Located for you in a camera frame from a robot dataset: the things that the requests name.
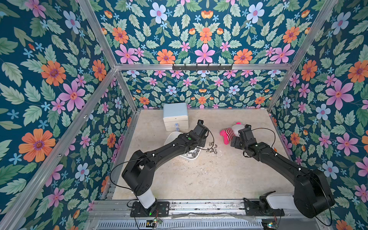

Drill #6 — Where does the white storage tray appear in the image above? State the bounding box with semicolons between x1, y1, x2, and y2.
164;131;198;161

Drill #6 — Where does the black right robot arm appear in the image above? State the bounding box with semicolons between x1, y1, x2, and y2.
231;125;335;219

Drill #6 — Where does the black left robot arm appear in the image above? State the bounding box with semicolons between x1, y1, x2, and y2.
122;120;209;213

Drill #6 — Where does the pile of wing nuts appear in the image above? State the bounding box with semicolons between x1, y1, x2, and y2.
184;148;201;159

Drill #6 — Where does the pale blue drawer box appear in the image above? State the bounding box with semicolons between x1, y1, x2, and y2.
163;103;189;131

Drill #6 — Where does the pink white striped plush toy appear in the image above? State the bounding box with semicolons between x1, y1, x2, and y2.
219;122;245;145

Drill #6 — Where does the black hook rail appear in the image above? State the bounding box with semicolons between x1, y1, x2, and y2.
172;64;233;71

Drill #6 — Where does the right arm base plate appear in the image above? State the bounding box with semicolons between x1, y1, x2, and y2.
243;191;285;217

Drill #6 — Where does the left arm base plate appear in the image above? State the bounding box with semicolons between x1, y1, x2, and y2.
130;200;170;218

